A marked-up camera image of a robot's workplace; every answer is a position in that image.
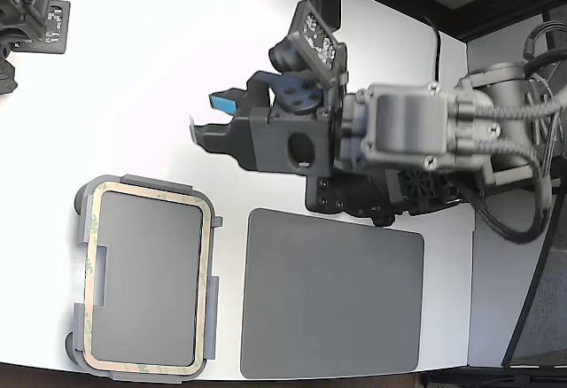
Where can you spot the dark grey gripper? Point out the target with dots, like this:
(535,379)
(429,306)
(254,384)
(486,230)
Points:
(274,140)

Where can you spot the tan rectangular adhesive frame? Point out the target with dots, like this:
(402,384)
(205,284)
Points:
(203,273)

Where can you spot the grey holder with black legs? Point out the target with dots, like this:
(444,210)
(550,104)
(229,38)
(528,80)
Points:
(146,273)

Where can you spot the flat grey rectangular plate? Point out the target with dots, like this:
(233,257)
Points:
(332,295)

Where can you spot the dark board with labels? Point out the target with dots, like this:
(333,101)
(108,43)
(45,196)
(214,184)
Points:
(59,29)

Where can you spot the black shelf structure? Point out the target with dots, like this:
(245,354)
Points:
(487,11)

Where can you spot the black diagonal bar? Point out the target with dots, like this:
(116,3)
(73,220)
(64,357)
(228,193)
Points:
(527,308)

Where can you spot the wrist camera with circuit board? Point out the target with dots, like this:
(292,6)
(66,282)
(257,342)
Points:
(316,38)

